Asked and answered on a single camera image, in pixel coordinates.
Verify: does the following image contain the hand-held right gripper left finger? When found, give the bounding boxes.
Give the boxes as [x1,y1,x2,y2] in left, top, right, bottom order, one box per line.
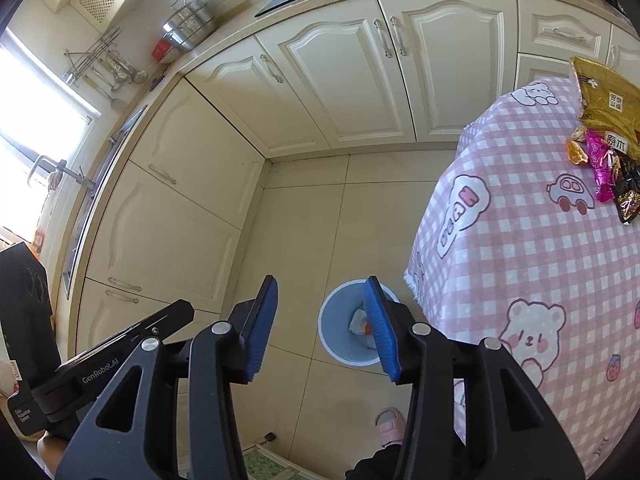
[55,275,280,480]

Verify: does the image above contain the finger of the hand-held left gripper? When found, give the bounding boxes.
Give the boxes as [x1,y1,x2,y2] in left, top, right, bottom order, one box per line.
[64,299,196,377]

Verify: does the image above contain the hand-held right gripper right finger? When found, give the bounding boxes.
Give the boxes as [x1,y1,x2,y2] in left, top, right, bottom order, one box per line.
[363,275,586,480]

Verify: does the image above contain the blue plastic bin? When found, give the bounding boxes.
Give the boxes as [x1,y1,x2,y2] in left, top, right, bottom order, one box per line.
[318,280,403,365]

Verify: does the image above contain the person's left hand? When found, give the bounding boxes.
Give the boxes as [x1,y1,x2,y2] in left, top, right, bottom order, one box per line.
[37,432,71,467]

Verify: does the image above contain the pink slipper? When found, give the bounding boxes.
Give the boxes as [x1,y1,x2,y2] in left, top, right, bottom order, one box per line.
[375,407,406,448]

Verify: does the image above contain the green floor mat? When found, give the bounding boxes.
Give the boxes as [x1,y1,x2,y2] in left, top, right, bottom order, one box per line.
[244,447,321,480]

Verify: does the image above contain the round table pink checked tablecloth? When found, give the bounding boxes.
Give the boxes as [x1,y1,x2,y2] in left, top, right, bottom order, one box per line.
[404,76,640,476]

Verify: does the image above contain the metal faucet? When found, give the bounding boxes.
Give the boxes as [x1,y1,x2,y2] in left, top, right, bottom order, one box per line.
[27,154,96,196]

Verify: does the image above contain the window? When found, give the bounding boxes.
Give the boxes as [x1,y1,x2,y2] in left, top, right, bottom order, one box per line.
[0,30,96,241]

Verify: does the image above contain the row of hanging metal utensils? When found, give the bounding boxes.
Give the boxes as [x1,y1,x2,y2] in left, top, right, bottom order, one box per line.
[82,50,149,108]

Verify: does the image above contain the orange gold candy wrapper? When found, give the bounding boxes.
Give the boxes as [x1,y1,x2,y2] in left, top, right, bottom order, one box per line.
[565,127,592,165]

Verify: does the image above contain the cream base cabinet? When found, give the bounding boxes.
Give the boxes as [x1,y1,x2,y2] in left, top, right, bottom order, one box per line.
[65,0,640,341]

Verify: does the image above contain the magenta foil wrapper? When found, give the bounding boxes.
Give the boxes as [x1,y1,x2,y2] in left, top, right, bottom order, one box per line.
[585,130,622,203]

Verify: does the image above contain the metal utensil rack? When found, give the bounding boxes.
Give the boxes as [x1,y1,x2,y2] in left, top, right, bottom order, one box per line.
[64,27,123,86]

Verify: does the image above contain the dark brown wrapper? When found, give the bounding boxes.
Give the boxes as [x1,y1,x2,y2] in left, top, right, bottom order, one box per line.
[612,155,640,225]

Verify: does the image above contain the steel steamer pot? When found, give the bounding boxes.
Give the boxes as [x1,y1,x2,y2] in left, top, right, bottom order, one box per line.
[160,0,219,53]

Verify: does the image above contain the gold foil bag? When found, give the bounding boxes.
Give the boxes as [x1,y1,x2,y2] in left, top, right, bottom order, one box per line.
[570,56,640,148]

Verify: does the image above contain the cream drawer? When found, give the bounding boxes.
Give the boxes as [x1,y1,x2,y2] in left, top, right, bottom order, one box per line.
[517,0,612,58]

